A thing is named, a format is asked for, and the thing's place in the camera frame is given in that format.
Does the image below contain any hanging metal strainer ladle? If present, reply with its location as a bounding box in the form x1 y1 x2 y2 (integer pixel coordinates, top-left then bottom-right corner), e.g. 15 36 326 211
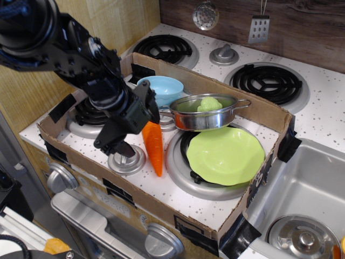
192 1 219 31

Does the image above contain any black burner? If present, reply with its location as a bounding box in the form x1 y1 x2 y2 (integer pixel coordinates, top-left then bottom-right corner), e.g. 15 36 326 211
128 35 199 70
165 131 249 201
224 62 310 114
66 97 108 140

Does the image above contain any silver front stove knob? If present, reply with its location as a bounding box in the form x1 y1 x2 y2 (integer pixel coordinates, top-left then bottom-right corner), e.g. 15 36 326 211
108 145 146 176

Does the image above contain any silver right oven knob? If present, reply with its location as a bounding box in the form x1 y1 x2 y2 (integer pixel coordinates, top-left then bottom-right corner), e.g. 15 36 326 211
144 223 184 259

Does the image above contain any silver middle stove knob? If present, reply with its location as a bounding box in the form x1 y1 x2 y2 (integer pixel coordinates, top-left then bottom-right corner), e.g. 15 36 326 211
159 108 176 132

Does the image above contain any silver left oven knob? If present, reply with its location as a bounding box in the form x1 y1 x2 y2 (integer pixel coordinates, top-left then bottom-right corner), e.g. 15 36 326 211
47 162 79 194

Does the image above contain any green toy vegetable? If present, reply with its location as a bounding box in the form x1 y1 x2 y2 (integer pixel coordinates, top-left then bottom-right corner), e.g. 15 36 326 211
197 97 223 112

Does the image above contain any silver oven knob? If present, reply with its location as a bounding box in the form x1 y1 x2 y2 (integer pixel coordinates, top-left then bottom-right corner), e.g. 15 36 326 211
144 223 184 259
47 162 79 194

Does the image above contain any orange yellow cloth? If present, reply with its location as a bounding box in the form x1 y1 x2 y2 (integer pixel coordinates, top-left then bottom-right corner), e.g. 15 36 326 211
43 238 71 255

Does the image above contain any steel sink basin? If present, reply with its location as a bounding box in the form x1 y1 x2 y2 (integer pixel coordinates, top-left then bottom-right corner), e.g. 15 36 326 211
219 138 345 259

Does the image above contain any silver back stove knob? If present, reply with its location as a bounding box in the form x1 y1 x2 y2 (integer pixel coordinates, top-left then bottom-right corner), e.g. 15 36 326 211
209 44 239 66

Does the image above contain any back right black burner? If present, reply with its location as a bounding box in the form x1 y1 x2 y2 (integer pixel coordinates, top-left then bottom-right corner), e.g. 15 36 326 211
224 62 310 114

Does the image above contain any back left black burner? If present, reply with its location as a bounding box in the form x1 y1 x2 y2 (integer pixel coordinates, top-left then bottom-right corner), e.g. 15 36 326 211
128 35 199 70

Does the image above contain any silver stove knob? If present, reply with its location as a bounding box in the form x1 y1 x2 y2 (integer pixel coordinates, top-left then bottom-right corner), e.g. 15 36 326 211
108 145 146 176
209 44 239 66
159 108 176 132

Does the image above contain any orange toy carrot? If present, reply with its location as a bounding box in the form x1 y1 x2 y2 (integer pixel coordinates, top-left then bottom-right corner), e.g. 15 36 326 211
141 121 163 177

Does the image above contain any hanging metal slotted spatula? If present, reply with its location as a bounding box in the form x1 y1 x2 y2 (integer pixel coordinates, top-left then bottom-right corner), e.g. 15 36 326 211
248 1 270 44

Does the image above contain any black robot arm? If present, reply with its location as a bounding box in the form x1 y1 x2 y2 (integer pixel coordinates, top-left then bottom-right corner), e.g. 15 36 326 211
1 1 160 158

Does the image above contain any steel pot lid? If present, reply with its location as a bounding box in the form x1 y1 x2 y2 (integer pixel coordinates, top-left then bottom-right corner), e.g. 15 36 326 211
266 215 343 258

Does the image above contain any small steel pot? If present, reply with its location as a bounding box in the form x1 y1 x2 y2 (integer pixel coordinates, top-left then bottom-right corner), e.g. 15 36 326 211
159 93 251 132

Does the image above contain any silver oven door handle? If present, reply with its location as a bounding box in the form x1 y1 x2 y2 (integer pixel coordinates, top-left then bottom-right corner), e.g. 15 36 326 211
51 192 149 258

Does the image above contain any light green plastic plate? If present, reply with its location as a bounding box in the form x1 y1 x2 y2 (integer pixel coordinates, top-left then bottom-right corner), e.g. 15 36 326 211
186 127 265 186

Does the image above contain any front left black burner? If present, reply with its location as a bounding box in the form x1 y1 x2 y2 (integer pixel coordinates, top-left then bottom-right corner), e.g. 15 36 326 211
66 97 108 140

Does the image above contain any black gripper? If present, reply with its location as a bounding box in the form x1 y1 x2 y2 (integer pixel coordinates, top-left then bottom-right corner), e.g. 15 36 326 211
94 80 160 158

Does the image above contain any brown cardboard fence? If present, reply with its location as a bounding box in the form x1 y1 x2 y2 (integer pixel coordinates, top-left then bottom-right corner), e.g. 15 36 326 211
38 53 295 258

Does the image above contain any front right black burner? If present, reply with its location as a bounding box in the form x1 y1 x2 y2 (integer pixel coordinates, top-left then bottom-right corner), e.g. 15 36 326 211
165 131 249 201

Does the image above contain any black braided cable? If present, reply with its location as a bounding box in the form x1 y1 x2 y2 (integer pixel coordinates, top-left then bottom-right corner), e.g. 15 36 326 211
0 234 29 259

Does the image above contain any light blue plastic bowl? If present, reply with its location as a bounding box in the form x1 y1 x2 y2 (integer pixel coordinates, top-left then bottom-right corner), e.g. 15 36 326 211
137 76 184 107

